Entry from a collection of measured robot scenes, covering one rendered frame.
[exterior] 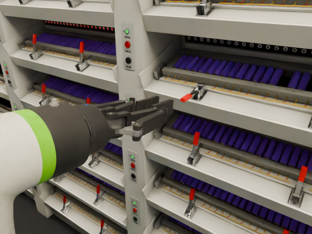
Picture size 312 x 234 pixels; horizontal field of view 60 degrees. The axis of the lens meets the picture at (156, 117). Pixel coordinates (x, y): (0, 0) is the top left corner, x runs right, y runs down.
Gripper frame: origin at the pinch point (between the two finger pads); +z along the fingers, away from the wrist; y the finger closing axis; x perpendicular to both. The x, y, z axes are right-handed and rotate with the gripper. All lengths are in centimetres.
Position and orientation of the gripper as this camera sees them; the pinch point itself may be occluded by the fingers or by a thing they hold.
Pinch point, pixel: (154, 107)
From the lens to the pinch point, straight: 54.1
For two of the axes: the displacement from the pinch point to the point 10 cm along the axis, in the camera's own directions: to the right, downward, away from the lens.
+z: 5.7, -2.1, 7.9
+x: 0.9, -9.5, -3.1
